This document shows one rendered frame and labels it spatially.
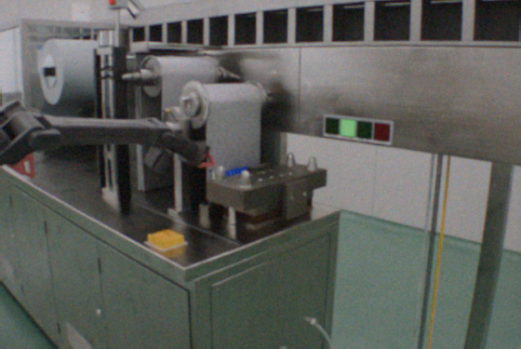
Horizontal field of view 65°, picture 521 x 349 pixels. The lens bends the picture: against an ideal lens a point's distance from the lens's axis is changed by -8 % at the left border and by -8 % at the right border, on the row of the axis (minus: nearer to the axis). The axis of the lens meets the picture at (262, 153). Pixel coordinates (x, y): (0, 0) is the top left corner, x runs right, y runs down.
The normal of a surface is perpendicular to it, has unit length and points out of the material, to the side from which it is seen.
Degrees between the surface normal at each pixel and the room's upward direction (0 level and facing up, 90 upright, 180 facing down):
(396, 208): 90
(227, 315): 90
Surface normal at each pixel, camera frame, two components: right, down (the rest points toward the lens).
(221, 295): 0.73, 0.14
